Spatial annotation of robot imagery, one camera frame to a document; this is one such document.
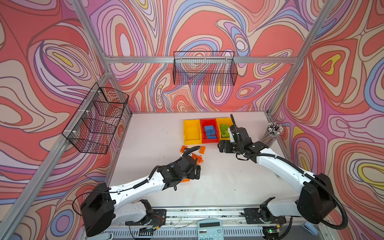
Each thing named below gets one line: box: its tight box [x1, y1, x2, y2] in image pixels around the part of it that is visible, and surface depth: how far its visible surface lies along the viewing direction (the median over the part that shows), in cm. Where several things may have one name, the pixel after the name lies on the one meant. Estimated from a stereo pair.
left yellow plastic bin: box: [183, 119, 202, 145], surface depth 104 cm
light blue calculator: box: [197, 219, 224, 240], surface depth 69 cm
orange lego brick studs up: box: [199, 146, 206, 155], surface depth 99 cm
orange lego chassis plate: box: [191, 152, 204, 166], surface depth 95 cm
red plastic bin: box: [200, 118, 220, 144], surface depth 106 cm
